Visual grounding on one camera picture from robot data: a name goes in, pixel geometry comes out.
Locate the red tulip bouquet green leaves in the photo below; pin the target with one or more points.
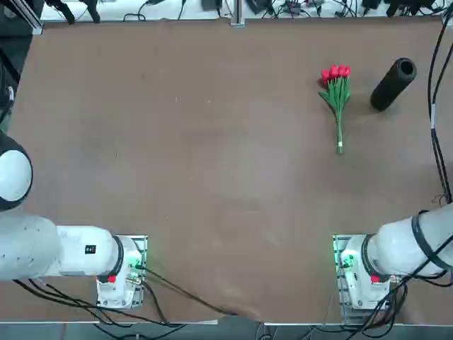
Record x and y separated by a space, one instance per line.
339 93

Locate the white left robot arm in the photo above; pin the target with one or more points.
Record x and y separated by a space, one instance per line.
78 251

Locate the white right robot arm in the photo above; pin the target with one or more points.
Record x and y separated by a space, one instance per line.
396 244

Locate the black cylindrical vase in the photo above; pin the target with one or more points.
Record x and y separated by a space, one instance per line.
391 86

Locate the black tripod leg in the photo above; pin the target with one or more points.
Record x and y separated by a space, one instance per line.
92 12
67 12

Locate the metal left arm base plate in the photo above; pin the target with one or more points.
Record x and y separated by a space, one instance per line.
142 241

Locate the aluminium post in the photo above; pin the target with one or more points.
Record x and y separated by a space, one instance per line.
237 12

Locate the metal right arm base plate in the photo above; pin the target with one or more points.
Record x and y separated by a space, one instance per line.
345 313

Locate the aluminium profile rail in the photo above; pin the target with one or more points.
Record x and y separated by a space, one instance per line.
32 19

